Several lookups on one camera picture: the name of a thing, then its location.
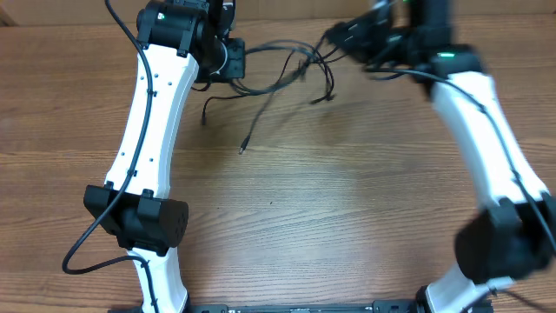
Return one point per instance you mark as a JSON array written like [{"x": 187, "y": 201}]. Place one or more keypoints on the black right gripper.
[{"x": 365, "y": 31}]

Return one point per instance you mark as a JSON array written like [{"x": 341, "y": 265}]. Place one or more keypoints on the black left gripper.
[{"x": 235, "y": 69}]

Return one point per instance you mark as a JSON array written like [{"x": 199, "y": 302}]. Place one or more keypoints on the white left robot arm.
[{"x": 179, "y": 43}]

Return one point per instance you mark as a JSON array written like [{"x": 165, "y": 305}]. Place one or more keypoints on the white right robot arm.
[{"x": 514, "y": 232}]

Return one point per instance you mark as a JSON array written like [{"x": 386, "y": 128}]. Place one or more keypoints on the brown cardboard wall panel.
[{"x": 81, "y": 12}]

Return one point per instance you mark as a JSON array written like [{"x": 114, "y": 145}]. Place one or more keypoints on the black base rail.
[{"x": 378, "y": 306}]

